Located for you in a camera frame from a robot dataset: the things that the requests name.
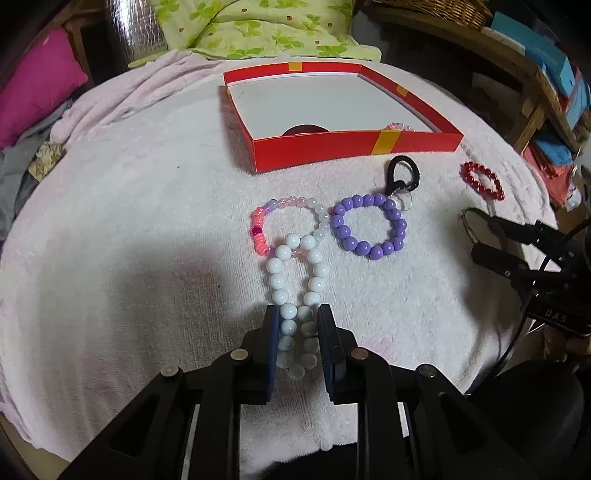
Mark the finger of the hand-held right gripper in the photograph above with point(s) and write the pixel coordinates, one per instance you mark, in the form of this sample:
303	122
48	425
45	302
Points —
526	235
498	261

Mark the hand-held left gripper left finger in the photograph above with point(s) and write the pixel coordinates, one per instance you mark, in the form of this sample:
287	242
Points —
272	344

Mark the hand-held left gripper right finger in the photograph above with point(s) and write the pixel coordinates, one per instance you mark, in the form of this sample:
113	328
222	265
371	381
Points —
328	350

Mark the metal bangle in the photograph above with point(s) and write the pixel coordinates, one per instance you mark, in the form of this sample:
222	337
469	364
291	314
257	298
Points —
463	217

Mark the red cardboard box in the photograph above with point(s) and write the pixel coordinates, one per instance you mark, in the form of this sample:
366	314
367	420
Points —
323	152

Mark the person's right hand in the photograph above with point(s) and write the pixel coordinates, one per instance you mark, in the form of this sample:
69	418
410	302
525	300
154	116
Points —
557	344

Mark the folded orange cloth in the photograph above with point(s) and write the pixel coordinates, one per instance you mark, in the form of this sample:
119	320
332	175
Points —
558	184

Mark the folded blue cloth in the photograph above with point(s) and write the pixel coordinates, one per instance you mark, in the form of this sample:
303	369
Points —
551	152

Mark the wooden shelf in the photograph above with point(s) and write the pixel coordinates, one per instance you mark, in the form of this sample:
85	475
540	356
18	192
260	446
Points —
517	64

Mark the blue box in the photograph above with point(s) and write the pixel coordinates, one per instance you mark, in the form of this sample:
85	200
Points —
531	46

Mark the pale pink blanket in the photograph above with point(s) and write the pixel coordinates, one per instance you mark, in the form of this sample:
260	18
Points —
138	207

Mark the wicker basket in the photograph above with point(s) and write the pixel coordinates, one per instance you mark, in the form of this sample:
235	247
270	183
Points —
438	11

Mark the beige patterned cloth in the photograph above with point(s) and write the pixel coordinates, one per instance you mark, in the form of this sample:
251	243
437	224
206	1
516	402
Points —
46	159

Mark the grey cloth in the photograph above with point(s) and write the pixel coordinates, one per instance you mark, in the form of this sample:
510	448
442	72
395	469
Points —
18	184

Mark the green floral quilt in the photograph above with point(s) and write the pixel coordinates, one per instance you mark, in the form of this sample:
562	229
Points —
258	27

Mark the silver foil sheet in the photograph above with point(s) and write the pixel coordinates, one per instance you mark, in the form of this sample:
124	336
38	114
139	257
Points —
138	32

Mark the magenta pillow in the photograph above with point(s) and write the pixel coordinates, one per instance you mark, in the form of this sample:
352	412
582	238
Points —
37	83

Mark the wooden frame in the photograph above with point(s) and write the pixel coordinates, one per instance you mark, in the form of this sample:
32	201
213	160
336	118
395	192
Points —
76	46

